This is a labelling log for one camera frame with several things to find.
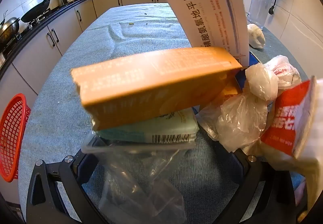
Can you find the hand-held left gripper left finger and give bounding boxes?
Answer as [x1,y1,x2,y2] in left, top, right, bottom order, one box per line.
[26,136,109,224]

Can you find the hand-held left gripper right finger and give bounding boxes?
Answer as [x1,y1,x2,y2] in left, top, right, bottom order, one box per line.
[227,150,307,224]

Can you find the red plastic basket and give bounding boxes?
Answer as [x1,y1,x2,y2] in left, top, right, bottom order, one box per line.
[0,93,31,181]

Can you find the red white snack packet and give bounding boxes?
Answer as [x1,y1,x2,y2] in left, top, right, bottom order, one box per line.
[260,76,323,204]

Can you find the green cartoon snack packet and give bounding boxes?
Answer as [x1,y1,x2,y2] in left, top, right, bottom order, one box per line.
[94,108,200,144]

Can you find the white medicine box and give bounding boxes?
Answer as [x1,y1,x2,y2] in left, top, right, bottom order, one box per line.
[144,0,250,67]

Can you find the clear plastic zip bag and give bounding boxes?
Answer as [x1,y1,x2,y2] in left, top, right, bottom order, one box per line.
[81,133,197,224]

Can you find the knotted clear plastic bag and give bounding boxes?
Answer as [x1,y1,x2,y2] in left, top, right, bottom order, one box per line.
[198,64,278,152]

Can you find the blue white small box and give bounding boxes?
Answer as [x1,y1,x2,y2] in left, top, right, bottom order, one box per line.
[233,51,261,88]

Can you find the blue grey tablecloth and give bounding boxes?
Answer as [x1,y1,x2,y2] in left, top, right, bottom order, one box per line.
[18,3,311,224]

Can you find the cream kitchen base cabinets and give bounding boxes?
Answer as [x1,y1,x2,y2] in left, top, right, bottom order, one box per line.
[0,0,162,139]

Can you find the white crumpled bag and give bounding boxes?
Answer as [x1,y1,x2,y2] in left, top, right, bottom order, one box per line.
[247,23,265,49]

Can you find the gas stove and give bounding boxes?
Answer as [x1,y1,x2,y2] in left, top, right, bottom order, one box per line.
[0,12,52,53]

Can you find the black wok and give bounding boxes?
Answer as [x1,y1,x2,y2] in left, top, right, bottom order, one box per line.
[20,0,56,23]

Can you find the clear glass pitcher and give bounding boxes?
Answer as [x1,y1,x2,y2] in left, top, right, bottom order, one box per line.
[238,0,272,29]

